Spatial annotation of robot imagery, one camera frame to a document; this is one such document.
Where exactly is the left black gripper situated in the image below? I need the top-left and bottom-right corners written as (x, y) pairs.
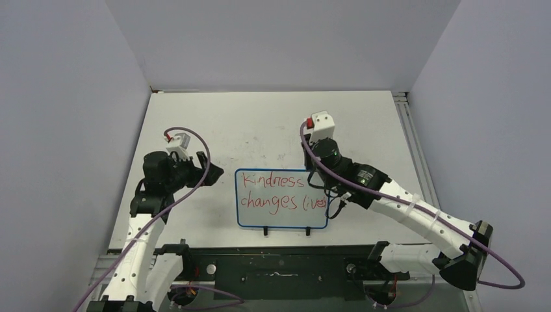
top-left (164, 151), bottom-right (222, 193)

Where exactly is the blue framed whiteboard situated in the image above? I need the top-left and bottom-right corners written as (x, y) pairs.
top-left (234, 168), bottom-right (329, 229)

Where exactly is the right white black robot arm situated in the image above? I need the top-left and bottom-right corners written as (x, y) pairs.
top-left (301, 138), bottom-right (493, 291)

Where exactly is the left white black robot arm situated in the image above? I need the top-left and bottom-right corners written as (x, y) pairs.
top-left (87, 151), bottom-right (224, 311)

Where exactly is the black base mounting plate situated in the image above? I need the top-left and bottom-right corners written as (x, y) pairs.
top-left (176, 245), bottom-right (410, 300)

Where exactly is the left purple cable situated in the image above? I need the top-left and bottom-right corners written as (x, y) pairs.
top-left (71, 127), bottom-right (212, 312)

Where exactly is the purple cable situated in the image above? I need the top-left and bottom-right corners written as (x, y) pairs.
top-left (71, 127), bottom-right (212, 312)
top-left (299, 120), bottom-right (526, 290)

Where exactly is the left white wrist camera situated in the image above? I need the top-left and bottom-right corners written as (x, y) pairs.
top-left (166, 133), bottom-right (190, 161)

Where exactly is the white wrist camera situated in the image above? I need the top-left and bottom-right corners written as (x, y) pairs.
top-left (305, 110), bottom-right (335, 146)
top-left (166, 133), bottom-right (190, 161)

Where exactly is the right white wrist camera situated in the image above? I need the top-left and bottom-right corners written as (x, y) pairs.
top-left (305, 110), bottom-right (335, 146)

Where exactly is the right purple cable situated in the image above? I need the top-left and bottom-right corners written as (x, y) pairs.
top-left (299, 120), bottom-right (526, 290)

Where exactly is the aluminium frame rail right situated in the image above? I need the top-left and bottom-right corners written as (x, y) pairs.
top-left (392, 92), bottom-right (441, 209)

